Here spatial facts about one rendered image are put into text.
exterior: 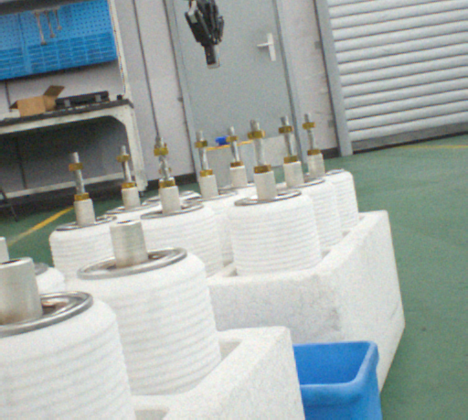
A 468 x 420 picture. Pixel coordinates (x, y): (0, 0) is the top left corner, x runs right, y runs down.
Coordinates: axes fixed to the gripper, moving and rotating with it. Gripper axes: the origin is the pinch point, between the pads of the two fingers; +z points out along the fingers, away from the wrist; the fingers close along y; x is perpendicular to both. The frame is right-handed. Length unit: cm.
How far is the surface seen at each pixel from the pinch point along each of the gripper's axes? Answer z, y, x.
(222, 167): 19.1, -3.5, 0.3
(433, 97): 10, 526, 2
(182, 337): 26, -75, -24
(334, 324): 34, -49, -26
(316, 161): 19.6, -18.2, -19.8
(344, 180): 22.7, -19.6, -23.5
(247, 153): 17.4, -0.6, -3.5
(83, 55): -75, 394, 266
